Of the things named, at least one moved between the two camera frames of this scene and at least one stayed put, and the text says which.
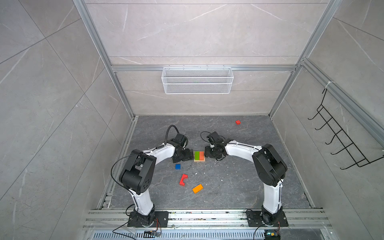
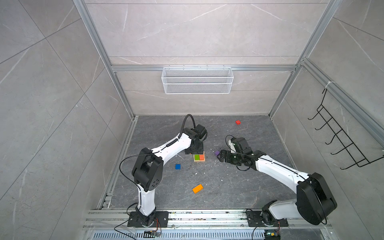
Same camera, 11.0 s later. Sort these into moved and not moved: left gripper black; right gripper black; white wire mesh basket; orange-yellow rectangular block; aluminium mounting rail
Moved: left gripper black; right gripper black
Not moved: orange-yellow rectangular block; aluminium mounting rail; white wire mesh basket
